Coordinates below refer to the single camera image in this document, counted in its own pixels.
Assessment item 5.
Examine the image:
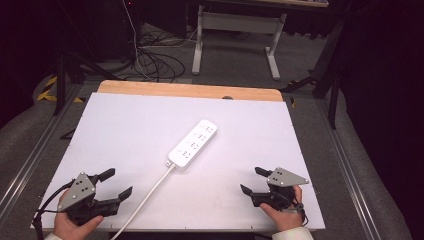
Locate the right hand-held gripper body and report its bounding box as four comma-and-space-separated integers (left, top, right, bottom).
250, 166, 310, 211

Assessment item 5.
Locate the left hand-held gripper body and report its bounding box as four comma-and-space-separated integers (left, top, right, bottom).
57, 171, 122, 227

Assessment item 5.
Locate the white power strip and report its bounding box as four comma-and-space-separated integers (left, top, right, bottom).
165, 118, 219, 171

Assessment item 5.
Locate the person's left hand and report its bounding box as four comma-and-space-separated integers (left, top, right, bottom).
53, 189, 105, 240

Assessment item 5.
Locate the person's right hand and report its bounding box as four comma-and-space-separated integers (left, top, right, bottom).
259, 185, 305, 233

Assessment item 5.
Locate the white table board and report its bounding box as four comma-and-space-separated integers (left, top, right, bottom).
30, 92, 327, 233

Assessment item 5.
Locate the black metal stand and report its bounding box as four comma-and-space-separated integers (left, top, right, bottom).
279, 19, 347, 130
54, 51, 125, 117

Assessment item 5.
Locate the yellow black floor tape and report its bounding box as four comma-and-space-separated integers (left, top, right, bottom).
36, 75, 85, 104

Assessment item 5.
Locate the wooden table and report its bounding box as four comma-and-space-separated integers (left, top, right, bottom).
96, 79, 285, 103

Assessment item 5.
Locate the white metal stand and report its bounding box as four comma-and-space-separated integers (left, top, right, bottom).
191, 0, 330, 81

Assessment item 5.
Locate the white power strip cable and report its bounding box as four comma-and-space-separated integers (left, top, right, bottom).
109, 163, 177, 240

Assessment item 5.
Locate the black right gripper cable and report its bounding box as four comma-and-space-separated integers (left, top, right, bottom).
281, 199, 310, 228

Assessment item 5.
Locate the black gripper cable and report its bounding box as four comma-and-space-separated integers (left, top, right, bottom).
281, 199, 310, 228
32, 180, 75, 240

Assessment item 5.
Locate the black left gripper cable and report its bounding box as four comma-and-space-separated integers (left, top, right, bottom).
32, 180, 75, 240

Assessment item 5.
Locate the aluminium floor rail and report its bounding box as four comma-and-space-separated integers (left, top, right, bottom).
0, 83, 83, 215
315, 98, 372, 240

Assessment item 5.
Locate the bundle of black floor cables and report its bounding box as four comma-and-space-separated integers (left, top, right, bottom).
130, 45, 187, 84

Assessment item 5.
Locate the thin white floor cable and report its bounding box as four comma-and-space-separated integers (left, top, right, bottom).
121, 0, 146, 80

